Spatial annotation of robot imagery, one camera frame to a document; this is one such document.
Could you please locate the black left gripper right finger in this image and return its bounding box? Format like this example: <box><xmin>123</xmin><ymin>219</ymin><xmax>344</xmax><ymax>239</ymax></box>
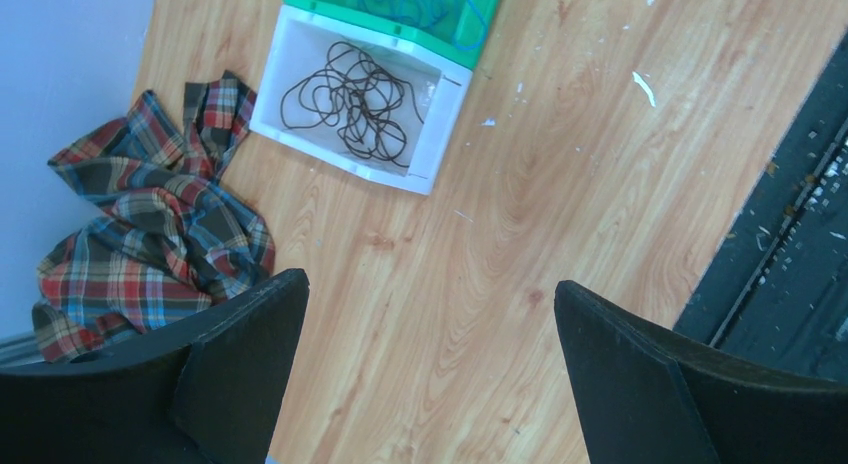
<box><xmin>554</xmin><ymin>280</ymin><xmax>847</xmax><ymax>463</ymax></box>

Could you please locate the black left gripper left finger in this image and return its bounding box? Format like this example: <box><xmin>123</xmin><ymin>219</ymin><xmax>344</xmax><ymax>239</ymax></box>
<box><xmin>1</xmin><ymin>269</ymin><xmax>310</xmax><ymax>463</ymax></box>

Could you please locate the blue cable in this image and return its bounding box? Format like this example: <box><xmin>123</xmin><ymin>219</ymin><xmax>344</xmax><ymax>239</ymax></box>
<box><xmin>337</xmin><ymin>0</ymin><xmax>490</xmax><ymax>53</ymax></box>

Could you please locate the plaid flannel cloth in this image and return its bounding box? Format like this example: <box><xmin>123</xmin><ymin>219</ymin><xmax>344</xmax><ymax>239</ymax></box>
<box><xmin>32</xmin><ymin>72</ymin><xmax>275</xmax><ymax>363</ymax></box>

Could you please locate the white plastic bin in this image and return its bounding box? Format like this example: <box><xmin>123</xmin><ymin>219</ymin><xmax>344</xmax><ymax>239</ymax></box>
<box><xmin>250</xmin><ymin>5</ymin><xmax>473</xmax><ymax>195</ymax></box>

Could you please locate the green plastic bin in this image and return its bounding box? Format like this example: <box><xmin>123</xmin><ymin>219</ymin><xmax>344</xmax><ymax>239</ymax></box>
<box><xmin>283</xmin><ymin>0</ymin><xmax>501</xmax><ymax>70</ymax></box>

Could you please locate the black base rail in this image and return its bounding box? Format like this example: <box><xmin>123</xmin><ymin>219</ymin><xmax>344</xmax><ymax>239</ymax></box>
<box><xmin>674</xmin><ymin>42</ymin><xmax>847</xmax><ymax>383</ymax></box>

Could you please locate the brown cable in bin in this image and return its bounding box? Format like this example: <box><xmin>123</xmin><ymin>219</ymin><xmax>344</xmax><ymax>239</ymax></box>
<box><xmin>279</xmin><ymin>40</ymin><xmax>425</xmax><ymax>169</ymax></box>

